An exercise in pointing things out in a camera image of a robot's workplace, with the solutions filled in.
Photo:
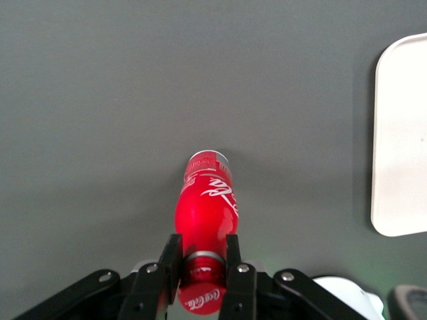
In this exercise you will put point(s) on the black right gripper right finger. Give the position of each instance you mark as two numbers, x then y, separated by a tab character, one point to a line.
238	283

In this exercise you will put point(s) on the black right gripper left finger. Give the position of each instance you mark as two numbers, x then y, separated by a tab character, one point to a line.
150	286

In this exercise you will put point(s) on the red coke bottle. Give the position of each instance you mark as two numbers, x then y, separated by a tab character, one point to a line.
207	210

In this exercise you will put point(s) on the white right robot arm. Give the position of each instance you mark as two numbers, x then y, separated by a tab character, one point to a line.
347	298

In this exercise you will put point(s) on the beige plastic tray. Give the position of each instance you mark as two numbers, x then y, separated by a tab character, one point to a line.
403	133

